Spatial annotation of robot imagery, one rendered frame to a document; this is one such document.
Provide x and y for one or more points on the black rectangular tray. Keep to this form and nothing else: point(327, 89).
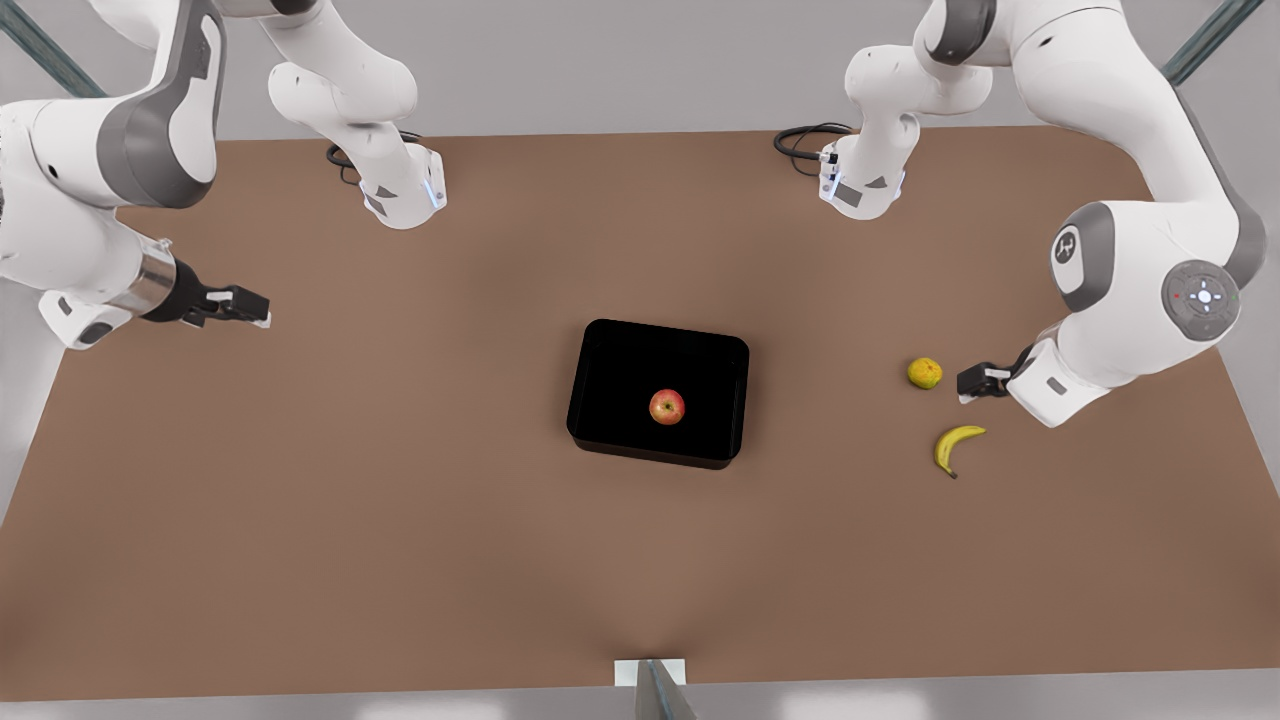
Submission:
point(660, 392)

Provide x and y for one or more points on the yellow-green orange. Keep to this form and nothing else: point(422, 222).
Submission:
point(925, 373)

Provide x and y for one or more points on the yellow banana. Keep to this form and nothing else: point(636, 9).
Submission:
point(952, 444)

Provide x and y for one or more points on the silver frame post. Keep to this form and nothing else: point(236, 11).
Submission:
point(1210, 40)
point(50, 50)
point(655, 690)

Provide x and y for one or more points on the red apple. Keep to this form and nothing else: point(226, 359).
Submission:
point(667, 407)

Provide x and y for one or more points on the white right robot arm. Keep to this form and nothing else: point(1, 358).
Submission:
point(150, 120)

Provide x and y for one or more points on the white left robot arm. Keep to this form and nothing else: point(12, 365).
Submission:
point(1150, 250)

